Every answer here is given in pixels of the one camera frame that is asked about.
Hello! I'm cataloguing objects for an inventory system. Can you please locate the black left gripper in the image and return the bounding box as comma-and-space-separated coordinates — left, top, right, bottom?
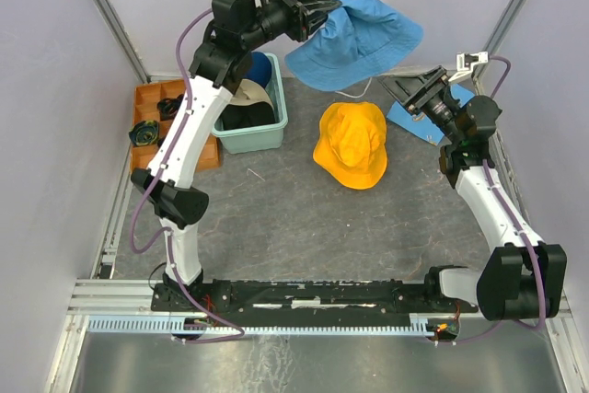
241, 0, 344, 52

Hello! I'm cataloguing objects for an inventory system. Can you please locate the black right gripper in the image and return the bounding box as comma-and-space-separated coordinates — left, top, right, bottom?
377, 66, 461, 144

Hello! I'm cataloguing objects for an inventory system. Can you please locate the blue bucket hat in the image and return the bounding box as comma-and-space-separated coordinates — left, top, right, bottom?
284, 0, 423, 92

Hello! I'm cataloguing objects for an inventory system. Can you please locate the yellow bucket hat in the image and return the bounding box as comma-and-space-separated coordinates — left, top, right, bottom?
313, 101, 388, 191

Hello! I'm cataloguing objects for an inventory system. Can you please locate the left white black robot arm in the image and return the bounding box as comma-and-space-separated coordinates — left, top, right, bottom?
131, 0, 341, 310

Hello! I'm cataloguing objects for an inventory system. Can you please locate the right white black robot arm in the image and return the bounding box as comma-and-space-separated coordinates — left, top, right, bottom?
380, 66, 567, 326

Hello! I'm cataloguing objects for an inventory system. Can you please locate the blue patterned hat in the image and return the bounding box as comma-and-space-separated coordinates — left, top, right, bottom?
387, 85, 474, 145

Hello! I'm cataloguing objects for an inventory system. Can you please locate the navy blue hat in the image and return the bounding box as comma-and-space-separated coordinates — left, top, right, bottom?
246, 52, 272, 88

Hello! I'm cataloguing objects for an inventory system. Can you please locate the beige cap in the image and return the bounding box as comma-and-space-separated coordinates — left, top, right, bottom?
229, 79, 273, 107

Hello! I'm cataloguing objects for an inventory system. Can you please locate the black hat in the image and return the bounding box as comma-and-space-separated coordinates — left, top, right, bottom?
221, 102, 276, 131

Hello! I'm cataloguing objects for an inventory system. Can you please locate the light green plastic bin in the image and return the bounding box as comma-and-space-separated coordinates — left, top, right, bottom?
212, 52, 288, 154

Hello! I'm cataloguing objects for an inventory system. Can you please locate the black orange floral rolled tie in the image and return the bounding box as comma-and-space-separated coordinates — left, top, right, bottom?
156, 94, 184, 121

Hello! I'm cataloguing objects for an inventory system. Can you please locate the wooden compartment tray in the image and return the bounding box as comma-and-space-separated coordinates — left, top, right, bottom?
130, 79, 222, 172

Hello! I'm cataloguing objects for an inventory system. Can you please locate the navy yellow floral rolled tie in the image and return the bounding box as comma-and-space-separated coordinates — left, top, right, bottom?
128, 120, 159, 147

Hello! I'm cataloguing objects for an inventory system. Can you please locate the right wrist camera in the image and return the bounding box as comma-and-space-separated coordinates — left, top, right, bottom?
456, 52, 489, 76

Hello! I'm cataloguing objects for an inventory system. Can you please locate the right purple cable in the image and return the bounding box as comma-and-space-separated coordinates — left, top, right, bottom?
432, 55, 549, 346

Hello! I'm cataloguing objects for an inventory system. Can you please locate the purple cable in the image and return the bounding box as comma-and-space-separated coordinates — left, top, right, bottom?
432, 55, 549, 346
130, 8, 247, 344

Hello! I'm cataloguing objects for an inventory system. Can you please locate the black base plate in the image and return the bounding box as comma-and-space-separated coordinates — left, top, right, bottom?
150, 278, 479, 328

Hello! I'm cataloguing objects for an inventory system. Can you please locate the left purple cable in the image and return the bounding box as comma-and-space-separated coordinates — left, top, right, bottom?
130, 8, 247, 344

